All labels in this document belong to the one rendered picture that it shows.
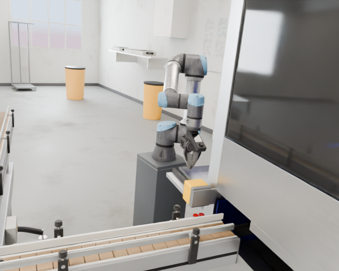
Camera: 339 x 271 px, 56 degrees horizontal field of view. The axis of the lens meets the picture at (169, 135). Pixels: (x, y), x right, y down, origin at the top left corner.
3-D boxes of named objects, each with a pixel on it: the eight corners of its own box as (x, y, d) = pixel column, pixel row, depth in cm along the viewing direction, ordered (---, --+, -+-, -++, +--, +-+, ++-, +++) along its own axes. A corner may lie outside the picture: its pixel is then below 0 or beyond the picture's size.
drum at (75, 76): (62, 97, 753) (62, 65, 732) (81, 96, 778) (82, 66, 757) (68, 100, 716) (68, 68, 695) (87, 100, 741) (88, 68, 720)
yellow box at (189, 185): (209, 205, 110) (212, 186, 108) (190, 208, 108) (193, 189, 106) (199, 195, 117) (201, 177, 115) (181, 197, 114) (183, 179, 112)
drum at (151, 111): (166, 119, 626) (169, 84, 606) (148, 121, 603) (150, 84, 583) (155, 114, 659) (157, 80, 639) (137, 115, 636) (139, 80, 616)
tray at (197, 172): (265, 201, 135) (267, 193, 134) (212, 208, 125) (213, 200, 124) (223, 169, 165) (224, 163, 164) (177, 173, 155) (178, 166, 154)
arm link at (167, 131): (156, 138, 203) (157, 118, 199) (177, 140, 203) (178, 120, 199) (154, 144, 191) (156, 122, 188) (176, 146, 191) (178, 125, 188)
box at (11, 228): (16, 243, 159) (15, 227, 157) (5, 244, 157) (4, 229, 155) (18, 229, 170) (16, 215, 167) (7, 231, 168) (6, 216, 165)
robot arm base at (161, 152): (147, 154, 202) (148, 140, 199) (167, 151, 210) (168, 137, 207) (160, 163, 190) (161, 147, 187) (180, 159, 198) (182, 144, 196)
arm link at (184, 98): (180, 91, 162) (180, 95, 151) (202, 93, 162) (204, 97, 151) (178, 106, 164) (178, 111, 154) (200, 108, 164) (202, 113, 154)
